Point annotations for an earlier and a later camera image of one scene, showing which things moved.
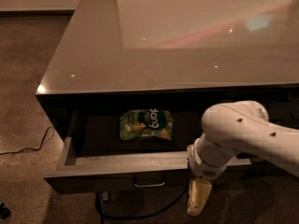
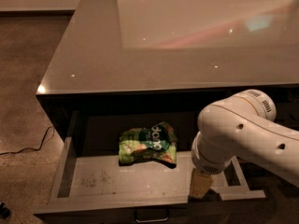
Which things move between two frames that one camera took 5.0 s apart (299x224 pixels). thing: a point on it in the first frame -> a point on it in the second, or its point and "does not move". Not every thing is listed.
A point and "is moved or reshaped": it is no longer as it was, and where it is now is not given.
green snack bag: x=145 y=122 -> x=152 y=143
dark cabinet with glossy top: x=177 y=49 does not move
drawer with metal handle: x=93 y=159 is moved or reshaped
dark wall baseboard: x=37 y=13 does not move
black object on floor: x=5 y=212 does not move
